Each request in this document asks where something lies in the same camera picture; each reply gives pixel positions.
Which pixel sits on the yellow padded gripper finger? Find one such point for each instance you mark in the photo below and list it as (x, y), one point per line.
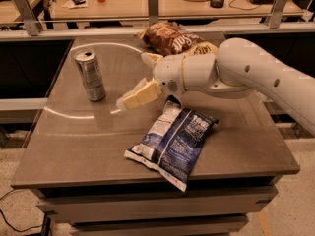
(144, 92)
(150, 59)

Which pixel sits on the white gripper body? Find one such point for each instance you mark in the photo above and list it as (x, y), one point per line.
(167, 73)

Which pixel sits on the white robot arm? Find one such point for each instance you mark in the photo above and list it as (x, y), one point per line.
(238, 67)

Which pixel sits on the silver redbull can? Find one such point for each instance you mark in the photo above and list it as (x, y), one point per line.
(89, 69)

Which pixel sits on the brown chip bag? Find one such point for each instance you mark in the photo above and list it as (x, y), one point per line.
(172, 39)

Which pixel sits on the blue chip bag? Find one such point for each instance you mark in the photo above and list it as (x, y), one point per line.
(173, 144)

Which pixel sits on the black mesh pen cup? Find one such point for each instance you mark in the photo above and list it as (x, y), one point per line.
(217, 3)

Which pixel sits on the grey metal railing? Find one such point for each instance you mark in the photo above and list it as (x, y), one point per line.
(234, 16)

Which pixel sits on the grey table drawer unit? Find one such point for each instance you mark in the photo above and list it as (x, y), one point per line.
(157, 209)

